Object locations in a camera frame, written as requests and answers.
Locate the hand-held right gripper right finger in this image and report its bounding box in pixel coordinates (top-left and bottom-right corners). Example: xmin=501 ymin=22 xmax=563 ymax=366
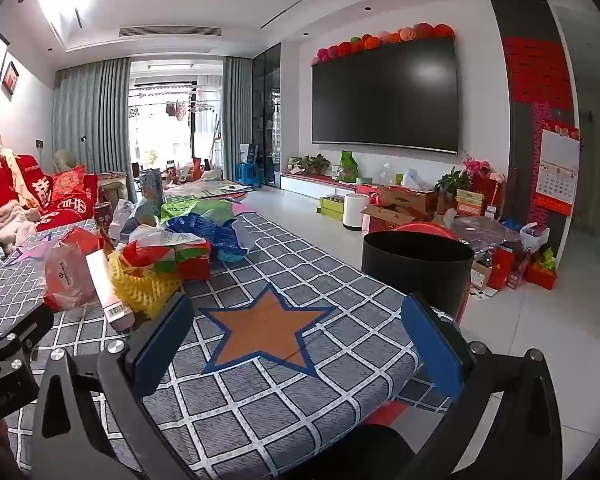
xmin=401 ymin=292 xmax=563 ymax=480

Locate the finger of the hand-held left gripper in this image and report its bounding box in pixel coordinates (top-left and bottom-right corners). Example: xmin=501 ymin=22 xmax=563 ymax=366
xmin=0 ymin=304 xmax=55 ymax=350

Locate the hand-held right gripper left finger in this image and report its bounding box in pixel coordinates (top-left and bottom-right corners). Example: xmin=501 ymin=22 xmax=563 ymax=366
xmin=30 ymin=292 xmax=196 ymax=480

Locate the black round trash bin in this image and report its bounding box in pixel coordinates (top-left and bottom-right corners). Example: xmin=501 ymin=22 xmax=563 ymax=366
xmin=361 ymin=231 xmax=475 ymax=323

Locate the yellow foam fruit net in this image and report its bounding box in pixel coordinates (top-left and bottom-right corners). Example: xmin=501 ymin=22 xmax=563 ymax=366
xmin=107 ymin=252 xmax=181 ymax=318

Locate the pink translucent plastic bag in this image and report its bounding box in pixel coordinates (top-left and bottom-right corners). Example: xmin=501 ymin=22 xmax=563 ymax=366
xmin=44 ymin=240 xmax=98 ymax=311

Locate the pink fluffy blanket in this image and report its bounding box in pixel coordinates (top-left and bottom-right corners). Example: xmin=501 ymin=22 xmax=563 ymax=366
xmin=0 ymin=200 xmax=43 ymax=251

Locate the white slim cardboard box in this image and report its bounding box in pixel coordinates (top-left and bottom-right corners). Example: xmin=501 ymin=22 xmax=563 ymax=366
xmin=85 ymin=250 xmax=136 ymax=332

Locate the small brown cardboard box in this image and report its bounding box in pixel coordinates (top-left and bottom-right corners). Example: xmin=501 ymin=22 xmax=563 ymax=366
xmin=470 ymin=260 xmax=496 ymax=291

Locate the red green snack packet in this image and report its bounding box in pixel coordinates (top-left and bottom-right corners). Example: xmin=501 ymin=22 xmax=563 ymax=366
xmin=120 ymin=240 xmax=213 ymax=281

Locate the red paper gift bag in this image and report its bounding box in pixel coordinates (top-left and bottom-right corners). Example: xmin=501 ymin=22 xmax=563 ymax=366
xmin=489 ymin=247 xmax=516 ymax=291

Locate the sofa with red cover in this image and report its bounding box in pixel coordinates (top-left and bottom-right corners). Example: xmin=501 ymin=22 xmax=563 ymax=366
xmin=0 ymin=152 xmax=101 ymax=246

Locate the red plastic stool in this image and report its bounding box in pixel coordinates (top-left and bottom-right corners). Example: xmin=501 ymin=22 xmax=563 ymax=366
xmin=365 ymin=221 xmax=473 ymax=426

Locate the blue white crumpled packet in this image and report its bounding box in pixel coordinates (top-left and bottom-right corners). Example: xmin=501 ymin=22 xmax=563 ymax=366
xmin=167 ymin=214 xmax=248 ymax=263

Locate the orange yellow scarf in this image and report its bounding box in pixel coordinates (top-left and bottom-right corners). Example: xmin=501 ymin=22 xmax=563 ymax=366
xmin=7 ymin=152 xmax=38 ymax=211

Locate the clear crumpled plastic wrap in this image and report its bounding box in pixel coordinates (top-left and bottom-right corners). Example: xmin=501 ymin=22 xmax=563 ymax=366
xmin=452 ymin=215 xmax=521 ymax=253

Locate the dark red beverage can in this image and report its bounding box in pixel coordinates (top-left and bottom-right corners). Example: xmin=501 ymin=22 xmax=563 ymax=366
xmin=94 ymin=202 xmax=113 ymax=238

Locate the red box green tissue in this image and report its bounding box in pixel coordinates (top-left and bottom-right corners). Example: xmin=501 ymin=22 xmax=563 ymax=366
xmin=526 ymin=250 xmax=558 ymax=291

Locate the crumpled white plastic bag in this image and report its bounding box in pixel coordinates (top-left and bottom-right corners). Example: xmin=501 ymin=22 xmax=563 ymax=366
xmin=111 ymin=199 xmax=156 ymax=241

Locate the open red cardboard box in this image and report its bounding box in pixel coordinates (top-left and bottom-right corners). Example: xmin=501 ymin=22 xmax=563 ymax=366
xmin=361 ymin=204 xmax=421 ymax=233

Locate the green plastic bag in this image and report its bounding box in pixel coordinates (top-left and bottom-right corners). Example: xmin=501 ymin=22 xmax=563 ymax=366
xmin=160 ymin=199 xmax=236 ymax=221

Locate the red patterned cushion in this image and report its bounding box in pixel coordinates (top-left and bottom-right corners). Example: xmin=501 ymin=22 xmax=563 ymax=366
xmin=52 ymin=166 xmax=88 ymax=201

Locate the grey checked star tablecloth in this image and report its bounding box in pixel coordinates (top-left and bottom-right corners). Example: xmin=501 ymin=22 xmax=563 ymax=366
xmin=0 ymin=210 xmax=453 ymax=480

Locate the green yellow gift box stack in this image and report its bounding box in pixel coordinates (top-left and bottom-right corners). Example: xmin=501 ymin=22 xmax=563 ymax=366
xmin=455 ymin=189 xmax=487 ymax=217

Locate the brown orange cardboard box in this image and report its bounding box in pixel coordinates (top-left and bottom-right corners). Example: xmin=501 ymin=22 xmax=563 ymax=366
xmin=380 ymin=186 xmax=438 ymax=213

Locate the knotted white plastic bag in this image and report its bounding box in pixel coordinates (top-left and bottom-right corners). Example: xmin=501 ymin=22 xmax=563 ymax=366
xmin=521 ymin=222 xmax=551 ymax=253

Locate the white cylinder bin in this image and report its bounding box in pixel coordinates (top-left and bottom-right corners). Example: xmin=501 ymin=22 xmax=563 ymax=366
xmin=341 ymin=193 xmax=368 ymax=232

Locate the tall blue beverage can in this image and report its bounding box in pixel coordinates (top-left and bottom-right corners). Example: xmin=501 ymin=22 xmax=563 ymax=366
xmin=140 ymin=169 xmax=167 ymax=218

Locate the round coffee table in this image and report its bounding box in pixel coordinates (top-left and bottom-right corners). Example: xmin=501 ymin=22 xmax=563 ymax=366
xmin=162 ymin=180 xmax=256 ymax=206

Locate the beige armchair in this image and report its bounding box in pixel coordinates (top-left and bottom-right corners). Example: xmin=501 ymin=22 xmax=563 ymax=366
xmin=97 ymin=172 xmax=138 ymax=211

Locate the red gift box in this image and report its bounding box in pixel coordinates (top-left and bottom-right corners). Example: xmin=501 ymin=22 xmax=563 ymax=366
xmin=472 ymin=177 xmax=503 ymax=208

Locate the large green potted plant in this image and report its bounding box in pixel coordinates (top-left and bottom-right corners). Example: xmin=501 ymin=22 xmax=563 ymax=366
xmin=436 ymin=167 xmax=473 ymax=206

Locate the white tissue bag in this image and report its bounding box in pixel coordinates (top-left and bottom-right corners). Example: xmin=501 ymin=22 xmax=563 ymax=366
xmin=402 ymin=169 xmax=435 ymax=192

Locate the green flat gift box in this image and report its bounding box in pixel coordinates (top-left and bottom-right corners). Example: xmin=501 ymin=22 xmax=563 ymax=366
xmin=317 ymin=195 xmax=345 ymax=221

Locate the pink flower bouquet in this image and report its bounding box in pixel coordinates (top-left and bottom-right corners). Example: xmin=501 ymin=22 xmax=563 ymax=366
xmin=462 ymin=156 xmax=506 ymax=183

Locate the blue plastic stool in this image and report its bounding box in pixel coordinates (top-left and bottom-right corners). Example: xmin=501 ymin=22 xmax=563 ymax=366
xmin=235 ymin=162 xmax=263 ymax=188

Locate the green gift bag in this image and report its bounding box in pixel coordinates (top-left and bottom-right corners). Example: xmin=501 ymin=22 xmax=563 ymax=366
xmin=337 ymin=150 xmax=359 ymax=183

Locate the white low television console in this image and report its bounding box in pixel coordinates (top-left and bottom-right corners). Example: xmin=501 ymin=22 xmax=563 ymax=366
xmin=280 ymin=170 xmax=371 ymax=201

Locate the wide grey green curtain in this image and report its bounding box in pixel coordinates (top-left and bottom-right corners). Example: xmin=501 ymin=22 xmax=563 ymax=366
xmin=52 ymin=57 xmax=131 ymax=188

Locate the small leafy potted plant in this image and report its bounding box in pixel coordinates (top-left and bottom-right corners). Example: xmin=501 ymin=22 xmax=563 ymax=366
xmin=300 ymin=154 xmax=331 ymax=176

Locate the narrow grey green curtain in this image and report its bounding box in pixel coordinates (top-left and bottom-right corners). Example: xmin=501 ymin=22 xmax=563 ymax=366
xmin=221 ymin=55 xmax=253 ymax=181

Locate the dark glass display cabinet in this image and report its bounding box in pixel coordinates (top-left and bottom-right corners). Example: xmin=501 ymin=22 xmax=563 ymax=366
xmin=251 ymin=42 xmax=282 ymax=188

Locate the large black television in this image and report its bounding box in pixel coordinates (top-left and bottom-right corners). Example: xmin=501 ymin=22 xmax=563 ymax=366
xmin=311 ymin=37 xmax=461 ymax=155

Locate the row of paper flower balls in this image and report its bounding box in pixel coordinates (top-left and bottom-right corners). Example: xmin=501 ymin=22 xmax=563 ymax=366
xmin=316 ymin=22 xmax=455 ymax=65

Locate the ceiling air vent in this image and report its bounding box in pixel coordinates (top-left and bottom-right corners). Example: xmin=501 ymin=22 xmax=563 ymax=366
xmin=118 ymin=25 xmax=226 ymax=38

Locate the small red picture frame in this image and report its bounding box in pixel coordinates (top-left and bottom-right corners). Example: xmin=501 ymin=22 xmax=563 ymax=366
xmin=2 ymin=61 xmax=20 ymax=96

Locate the wall calendar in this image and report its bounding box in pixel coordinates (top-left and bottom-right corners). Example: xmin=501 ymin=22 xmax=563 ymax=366
xmin=534 ymin=122 xmax=581 ymax=206

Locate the red paper wall decoration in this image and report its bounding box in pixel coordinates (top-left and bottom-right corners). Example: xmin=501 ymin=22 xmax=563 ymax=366
xmin=502 ymin=35 xmax=576 ymax=106

